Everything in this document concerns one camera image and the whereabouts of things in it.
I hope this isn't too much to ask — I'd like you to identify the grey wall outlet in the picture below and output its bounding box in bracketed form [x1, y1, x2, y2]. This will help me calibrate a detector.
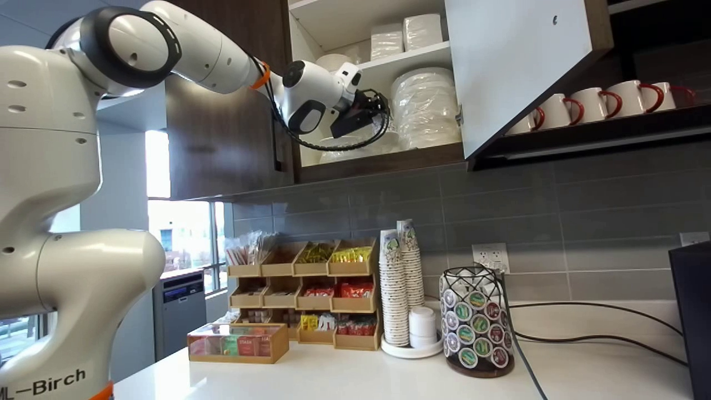
[678, 230, 711, 249]

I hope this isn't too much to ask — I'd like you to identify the white open cabinet door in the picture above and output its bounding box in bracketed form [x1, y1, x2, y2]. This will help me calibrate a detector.
[442, 0, 616, 162]

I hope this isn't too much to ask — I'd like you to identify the white bowl stack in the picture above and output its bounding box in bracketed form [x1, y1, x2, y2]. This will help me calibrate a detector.
[313, 50, 364, 77]

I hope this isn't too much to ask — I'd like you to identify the white wall outlet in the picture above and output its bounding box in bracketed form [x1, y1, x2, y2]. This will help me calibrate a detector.
[472, 243, 512, 276]

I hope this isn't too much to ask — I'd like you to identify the wrapped white plate stack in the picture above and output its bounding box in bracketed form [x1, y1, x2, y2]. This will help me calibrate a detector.
[388, 66, 463, 151]

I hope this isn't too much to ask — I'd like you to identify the dark wood wall cabinet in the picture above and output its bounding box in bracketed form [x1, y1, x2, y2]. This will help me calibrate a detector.
[159, 0, 466, 203]

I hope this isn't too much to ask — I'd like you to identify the dark open wall shelf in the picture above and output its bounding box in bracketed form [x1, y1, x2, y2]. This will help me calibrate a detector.
[466, 0, 711, 174]

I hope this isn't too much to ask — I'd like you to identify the stainless steel dishwasher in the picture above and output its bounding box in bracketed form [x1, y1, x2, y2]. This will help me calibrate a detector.
[151, 272, 209, 363]

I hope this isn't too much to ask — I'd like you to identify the black power cable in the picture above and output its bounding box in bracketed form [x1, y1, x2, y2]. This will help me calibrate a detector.
[502, 326, 552, 400]
[509, 331, 692, 370]
[506, 299, 687, 340]

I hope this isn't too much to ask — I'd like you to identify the wooden tea box clear lid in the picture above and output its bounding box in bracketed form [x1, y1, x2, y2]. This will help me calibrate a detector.
[184, 319, 292, 366]

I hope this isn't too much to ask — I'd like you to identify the wooden tiered tea organizer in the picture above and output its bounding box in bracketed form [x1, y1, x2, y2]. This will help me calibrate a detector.
[225, 238, 383, 354]

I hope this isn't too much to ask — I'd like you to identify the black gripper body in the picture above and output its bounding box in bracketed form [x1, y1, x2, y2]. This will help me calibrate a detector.
[353, 88, 388, 117]

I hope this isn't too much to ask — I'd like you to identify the black coffee machine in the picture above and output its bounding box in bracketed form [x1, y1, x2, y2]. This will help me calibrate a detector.
[666, 241, 711, 400]

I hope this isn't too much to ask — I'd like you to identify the white napkin pack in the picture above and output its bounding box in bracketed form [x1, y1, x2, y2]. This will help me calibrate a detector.
[366, 21, 406, 62]
[402, 12, 445, 53]

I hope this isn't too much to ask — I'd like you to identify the white mug red handle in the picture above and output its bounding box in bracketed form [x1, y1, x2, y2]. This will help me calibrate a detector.
[567, 86, 623, 127]
[509, 107, 543, 136]
[602, 78, 664, 120]
[641, 80, 697, 114]
[534, 92, 574, 133]

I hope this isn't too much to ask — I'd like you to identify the wire coffee pod carousel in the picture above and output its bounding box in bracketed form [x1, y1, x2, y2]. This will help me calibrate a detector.
[438, 266, 518, 381]

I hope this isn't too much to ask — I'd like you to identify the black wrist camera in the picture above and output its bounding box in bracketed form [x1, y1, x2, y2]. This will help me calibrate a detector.
[328, 106, 375, 140]

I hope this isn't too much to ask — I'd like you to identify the white cup lid stack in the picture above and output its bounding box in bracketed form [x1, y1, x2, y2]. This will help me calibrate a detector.
[406, 306, 439, 351]

